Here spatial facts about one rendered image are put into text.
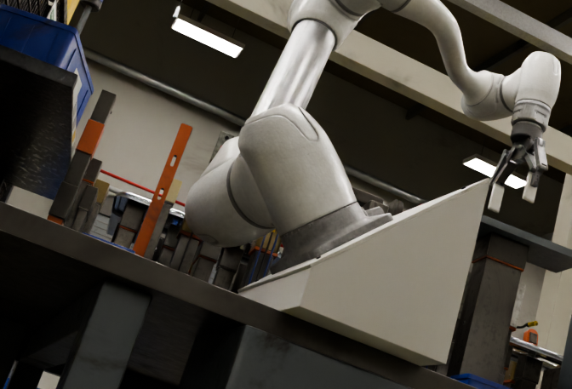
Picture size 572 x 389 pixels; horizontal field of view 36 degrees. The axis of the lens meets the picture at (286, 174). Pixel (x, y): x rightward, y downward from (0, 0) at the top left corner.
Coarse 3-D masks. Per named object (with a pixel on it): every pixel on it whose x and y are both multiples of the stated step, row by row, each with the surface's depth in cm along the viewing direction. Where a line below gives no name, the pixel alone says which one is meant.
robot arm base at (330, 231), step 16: (352, 208) 151; (320, 224) 148; (336, 224) 148; (352, 224) 149; (368, 224) 150; (384, 224) 151; (288, 240) 151; (304, 240) 149; (320, 240) 147; (336, 240) 146; (288, 256) 153; (304, 256) 148; (272, 272) 157
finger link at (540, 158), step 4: (536, 140) 208; (544, 140) 209; (536, 144) 208; (544, 144) 209; (536, 148) 207; (540, 148) 207; (544, 148) 208; (536, 152) 206; (540, 152) 206; (544, 152) 207; (536, 156) 206; (540, 156) 205; (544, 156) 206; (536, 160) 205; (540, 160) 204; (544, 160) 205; (536, 164) 204; (540, 164) 203; (544, 164) 204; (540, 168) 203
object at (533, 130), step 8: (512, 128) 216; (520, 128) 213; (528, 128) 213; (536, 128) 213; (512, 136) 215; (520, 136) 213; (528, 136) 213; (536, 136) 212; (512, 144) 218; (528, 144) 211; (520, 152) 213; (528, 152) 211; (520, 160) 214
